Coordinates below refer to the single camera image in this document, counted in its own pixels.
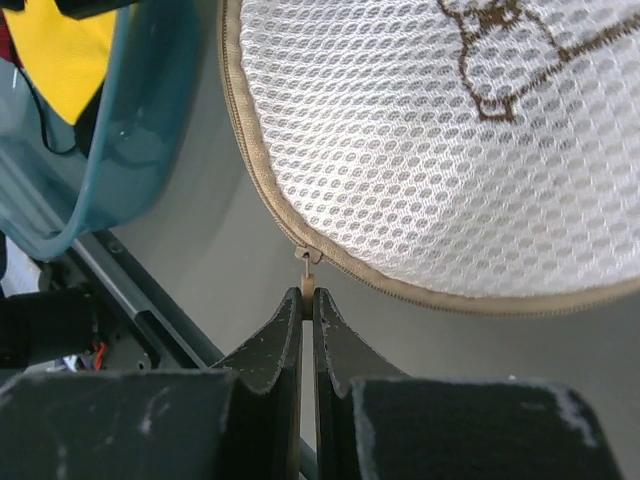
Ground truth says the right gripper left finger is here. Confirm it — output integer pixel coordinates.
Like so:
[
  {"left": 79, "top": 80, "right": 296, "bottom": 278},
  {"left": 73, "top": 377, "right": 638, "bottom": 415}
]
[{"left": 208, "top": 287, "right": 304, "bottom": 479}]

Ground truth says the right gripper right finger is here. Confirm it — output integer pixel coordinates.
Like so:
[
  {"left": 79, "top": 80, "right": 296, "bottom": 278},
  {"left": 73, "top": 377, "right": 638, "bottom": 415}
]
[{"left": 312, "top": 288, "right": 407, "bottom": 479}]

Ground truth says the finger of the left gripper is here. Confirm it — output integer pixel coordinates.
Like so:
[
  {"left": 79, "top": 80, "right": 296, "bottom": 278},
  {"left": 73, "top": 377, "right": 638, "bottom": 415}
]
[{"left": 55, "top": 0, "right": 141, "bottom": 20}]

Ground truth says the white mesh laundry bag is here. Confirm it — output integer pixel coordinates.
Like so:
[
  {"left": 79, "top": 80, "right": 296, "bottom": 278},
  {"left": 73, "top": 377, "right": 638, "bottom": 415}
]
[{"left": 218, "top": 1, "right": 639, "bottom": 315}]

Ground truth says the yellow cloth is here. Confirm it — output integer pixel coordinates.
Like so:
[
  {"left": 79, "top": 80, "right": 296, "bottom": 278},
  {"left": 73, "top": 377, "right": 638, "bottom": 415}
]
[{"left": 3, "top": 1, "right": 117, "bottom": 125}]

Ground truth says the dark red knit cloth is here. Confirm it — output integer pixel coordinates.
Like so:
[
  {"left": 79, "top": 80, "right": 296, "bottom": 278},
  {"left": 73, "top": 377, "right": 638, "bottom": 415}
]
[{"left": 0, "top": 14, "right": 22, "bottom": 68}]

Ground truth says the teal plastic tub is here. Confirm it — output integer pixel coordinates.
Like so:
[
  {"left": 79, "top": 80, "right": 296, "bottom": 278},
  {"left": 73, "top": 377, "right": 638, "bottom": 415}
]
[{"left": 1, "top": 1, "right": 202, "bottom": 260}]

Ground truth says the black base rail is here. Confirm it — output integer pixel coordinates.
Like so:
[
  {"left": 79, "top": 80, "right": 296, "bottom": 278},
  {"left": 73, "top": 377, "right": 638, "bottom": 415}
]
[{"left": 0, "top": 229, "right": 226, "bottom": 374}]

